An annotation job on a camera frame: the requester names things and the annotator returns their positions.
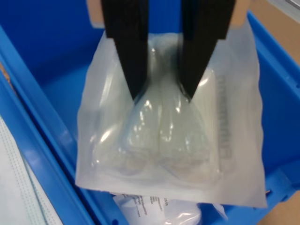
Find white mask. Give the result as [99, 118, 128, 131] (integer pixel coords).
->
[75, 21, 268, 209]

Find blue bin with white packs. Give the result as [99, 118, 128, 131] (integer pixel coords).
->
[0, 0, 300, 225]

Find blue bin with surgical masks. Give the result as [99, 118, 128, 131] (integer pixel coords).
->
[0, 53, 94, 225]

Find white printed flat packet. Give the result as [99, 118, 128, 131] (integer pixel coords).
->
[112, 192, 228, 225]

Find pale green surgical mask stack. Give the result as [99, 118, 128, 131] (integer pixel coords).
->
[0, 117, 56, 225]

